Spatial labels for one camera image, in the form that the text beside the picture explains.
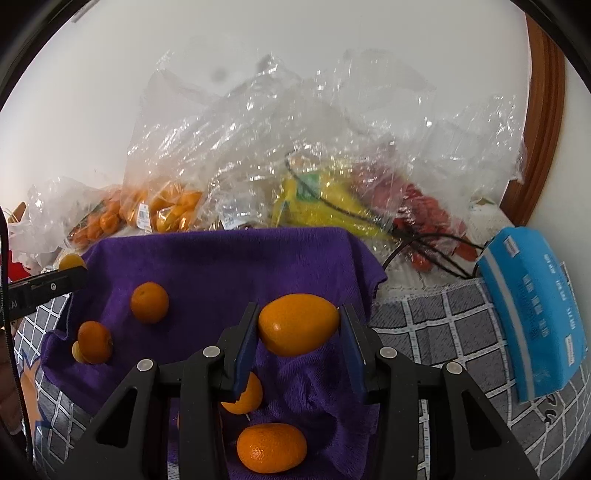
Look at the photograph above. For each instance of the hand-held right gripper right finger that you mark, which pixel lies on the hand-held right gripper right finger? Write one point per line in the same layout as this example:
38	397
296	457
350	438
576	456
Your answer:
353	360

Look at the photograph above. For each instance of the large clear plastic bag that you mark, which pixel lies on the large clear plastic bag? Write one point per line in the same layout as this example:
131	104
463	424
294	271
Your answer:
277	129

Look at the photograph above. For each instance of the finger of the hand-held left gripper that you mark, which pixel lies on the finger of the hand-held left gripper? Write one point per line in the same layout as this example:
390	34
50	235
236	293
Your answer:
51	285

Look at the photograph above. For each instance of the blue tissue pack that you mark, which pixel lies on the blue tissue pack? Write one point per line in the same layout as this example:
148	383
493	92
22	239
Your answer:
531	314

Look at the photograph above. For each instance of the clear bag of kumquats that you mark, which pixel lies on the clear bag of kumquats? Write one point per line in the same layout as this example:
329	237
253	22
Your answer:
171	207

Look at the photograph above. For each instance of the yellow-green small fruit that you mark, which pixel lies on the yellow-green small fruit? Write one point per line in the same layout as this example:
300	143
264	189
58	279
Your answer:
70	261
76	353

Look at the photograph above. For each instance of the small orange with stem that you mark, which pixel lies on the small orange with stem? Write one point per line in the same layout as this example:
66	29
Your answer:
250	397

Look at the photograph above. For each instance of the pack of red fruit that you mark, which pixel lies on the pack of red fruit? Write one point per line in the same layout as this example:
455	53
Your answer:
425	207

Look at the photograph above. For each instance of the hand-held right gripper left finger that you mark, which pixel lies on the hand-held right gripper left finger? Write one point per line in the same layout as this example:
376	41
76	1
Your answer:
244	357

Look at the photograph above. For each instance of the white plastic bag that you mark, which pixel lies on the white plastic bag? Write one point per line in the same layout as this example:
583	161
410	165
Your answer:
46	198

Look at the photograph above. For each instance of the large round orange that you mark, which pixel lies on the large round orange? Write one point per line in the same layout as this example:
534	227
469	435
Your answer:
271	447

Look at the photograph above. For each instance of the oval orange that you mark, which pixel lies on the oval orange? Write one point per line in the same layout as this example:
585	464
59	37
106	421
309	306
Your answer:
298	325

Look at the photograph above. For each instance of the yellow packet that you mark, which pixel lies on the yellow packet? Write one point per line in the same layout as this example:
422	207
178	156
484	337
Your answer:
314	207

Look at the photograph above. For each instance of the purple towel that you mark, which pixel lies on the purple towel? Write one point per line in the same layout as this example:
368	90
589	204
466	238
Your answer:
207	277

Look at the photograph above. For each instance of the grey checked blanket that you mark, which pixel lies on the grey checked blanket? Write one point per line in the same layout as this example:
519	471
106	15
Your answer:
461	332

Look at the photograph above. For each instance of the net bag of small oranges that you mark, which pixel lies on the net bag of small oranges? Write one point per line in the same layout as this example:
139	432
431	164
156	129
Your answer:
104	221

